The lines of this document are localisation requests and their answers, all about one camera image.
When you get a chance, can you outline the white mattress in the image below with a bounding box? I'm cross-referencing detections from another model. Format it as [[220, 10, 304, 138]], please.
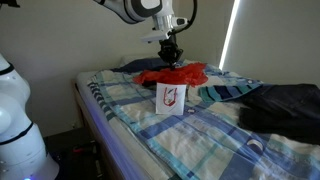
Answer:
[[75, 69, 174, 180]]

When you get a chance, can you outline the white gift bag red print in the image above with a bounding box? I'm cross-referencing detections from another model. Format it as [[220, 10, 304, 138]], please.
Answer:
[[155, 82, 188, 116]]

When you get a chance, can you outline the wooden bed frame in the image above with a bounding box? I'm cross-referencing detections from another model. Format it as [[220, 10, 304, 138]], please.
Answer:
[[71, 79, 126, 180]]

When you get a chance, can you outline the blue plaid duvet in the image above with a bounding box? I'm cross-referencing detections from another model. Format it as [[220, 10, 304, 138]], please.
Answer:
[[87, 59, 320, 180]]

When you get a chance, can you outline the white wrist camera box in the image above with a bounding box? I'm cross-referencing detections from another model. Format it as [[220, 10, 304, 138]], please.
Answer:
[[139, 29, 173, 45]]

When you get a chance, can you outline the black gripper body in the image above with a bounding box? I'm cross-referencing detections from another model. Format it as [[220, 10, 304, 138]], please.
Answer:
[[157, 34, 185, 65]]

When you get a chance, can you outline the teal navy striped cloth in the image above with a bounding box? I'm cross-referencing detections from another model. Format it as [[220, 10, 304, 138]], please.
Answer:
[[198, 82, 265, 103]]

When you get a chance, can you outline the red handled black clamp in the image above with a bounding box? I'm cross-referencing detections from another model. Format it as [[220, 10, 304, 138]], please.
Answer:
[[71, 142, 98, 155]]

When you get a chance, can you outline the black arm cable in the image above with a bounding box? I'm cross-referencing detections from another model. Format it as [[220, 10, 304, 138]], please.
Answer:
[[171, 0, 199, 35]]

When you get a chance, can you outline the red cloth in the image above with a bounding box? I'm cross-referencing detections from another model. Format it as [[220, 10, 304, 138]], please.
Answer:
[[132, 62, 210, 89]]

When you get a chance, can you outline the black garment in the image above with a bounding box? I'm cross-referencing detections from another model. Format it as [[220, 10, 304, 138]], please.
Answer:
[[237, 83, 320, 146]]

